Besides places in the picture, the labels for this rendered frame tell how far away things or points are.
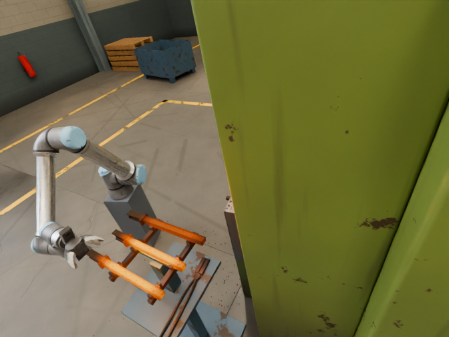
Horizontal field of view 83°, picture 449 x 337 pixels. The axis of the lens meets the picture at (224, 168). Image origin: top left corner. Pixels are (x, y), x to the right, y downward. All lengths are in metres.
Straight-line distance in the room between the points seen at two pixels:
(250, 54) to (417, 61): 0.27
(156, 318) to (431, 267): 1.02
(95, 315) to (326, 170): 2.10
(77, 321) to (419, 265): 2.24
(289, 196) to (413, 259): 0.29
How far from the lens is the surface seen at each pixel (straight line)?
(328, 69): 0.52
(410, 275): 0.73
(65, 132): 1.52
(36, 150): 1.64
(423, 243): 0.64
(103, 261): 1.21
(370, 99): 0.54
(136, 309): 1.36
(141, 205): 2.27
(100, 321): 2.36
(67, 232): 1.32
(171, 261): 1.07
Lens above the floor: 1.86
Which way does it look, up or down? 38 degrees down
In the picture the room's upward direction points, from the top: 12 degrees counter-clockwise
